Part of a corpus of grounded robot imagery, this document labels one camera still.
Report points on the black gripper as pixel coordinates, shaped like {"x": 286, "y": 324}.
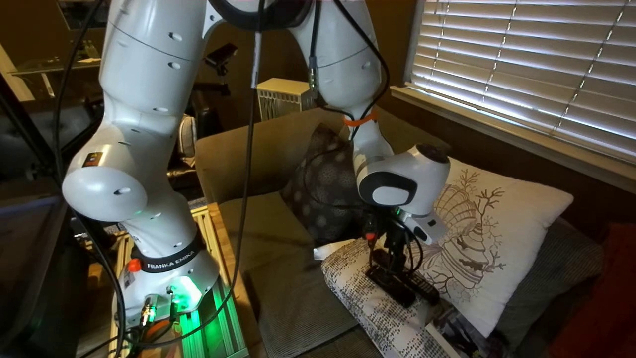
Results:
{"x": 396, "y": 241}

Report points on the glossy black remote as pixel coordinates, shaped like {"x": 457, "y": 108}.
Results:
{"x": 390, "y": 288}

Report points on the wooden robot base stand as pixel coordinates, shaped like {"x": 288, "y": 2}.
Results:
{"x": 221, "y": 265}

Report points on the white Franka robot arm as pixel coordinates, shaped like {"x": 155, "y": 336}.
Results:
{"x": 151, "y": 100}

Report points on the black remote with grey buttons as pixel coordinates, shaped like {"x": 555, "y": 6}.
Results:
{"x": 426, "y": 290}

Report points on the white pillow with black dots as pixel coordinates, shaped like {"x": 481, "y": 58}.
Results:
{"x": 370, "y": 304}

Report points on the dark grey floral pillow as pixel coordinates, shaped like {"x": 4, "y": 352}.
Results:
{"x": 318, "y": 191}

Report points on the white pillow with tree print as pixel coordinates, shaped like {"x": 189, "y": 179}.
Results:
{"x": 523, "y": 225}

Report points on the olive grey sofa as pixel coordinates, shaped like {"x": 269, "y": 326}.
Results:
{"x": 278, "y": 279}

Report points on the grey seat blanket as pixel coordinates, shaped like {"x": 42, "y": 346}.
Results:
{"x": 549, "y": 279}

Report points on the window sill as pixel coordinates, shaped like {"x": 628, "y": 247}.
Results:
{"x": 503, "y": 135}

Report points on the olive sofa back cushion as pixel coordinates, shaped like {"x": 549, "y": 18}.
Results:
{"x": 259, "y": 151}

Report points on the white box appliance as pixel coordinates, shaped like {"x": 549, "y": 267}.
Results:
{"x": 284, "y": 98}

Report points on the white window blinds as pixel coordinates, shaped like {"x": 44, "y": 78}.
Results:
{"x": 529, "y": 66}

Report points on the black tripod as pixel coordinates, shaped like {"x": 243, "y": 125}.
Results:
{"x": 22, "y": 131}

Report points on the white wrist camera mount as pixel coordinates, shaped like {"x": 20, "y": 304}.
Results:
{"x": 428, "y": 229}

